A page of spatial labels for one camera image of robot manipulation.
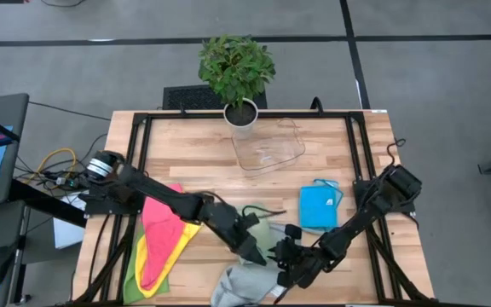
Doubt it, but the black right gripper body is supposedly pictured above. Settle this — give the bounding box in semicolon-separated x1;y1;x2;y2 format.
276;223;328;290

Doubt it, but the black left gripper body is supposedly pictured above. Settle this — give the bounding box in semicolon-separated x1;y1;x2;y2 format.
202;200;263;253

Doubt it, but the pale green-edged towel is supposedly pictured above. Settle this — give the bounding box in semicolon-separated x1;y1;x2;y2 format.
234;203;292;268

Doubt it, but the grey waffle towel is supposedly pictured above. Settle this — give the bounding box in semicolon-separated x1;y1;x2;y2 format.
210;262;290;306

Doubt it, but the pink towel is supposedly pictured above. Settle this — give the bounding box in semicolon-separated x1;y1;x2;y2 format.
141;182;187;292

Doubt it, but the light blue teal-edged towel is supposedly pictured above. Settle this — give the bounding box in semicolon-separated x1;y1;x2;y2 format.
300;177;345;236

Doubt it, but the yellow towel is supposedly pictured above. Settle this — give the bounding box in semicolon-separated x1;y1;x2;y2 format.
134;221;203;299

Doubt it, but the clear plastic bin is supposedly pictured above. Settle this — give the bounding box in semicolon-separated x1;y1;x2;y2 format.
231;118;307;172

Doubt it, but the white plant pot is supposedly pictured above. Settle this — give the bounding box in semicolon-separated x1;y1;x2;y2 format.
222;97;259;140

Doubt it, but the green towel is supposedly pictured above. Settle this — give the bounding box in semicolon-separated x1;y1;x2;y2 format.
122;223;170;306

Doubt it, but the black floor vent grille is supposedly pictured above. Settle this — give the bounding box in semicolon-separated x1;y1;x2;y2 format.
162;84;269;111

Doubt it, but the green leafy plant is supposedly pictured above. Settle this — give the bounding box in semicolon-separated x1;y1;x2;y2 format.
197;33;277;108

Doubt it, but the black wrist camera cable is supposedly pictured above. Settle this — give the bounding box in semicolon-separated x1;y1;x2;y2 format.
240;205;288;219

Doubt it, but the black metal table frame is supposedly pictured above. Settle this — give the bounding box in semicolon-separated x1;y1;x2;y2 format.
72;109;436;307

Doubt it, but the black frame cable loop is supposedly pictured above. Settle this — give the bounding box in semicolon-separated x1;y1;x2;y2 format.
309;96;326;116

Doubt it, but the black cable bundle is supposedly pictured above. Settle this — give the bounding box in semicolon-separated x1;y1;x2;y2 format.
14;134;110;193

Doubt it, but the yellow cable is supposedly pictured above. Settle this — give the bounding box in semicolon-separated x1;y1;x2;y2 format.
23;147;78;184

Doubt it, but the thin black floor cable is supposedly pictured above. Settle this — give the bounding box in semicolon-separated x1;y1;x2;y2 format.
27;100;113;123

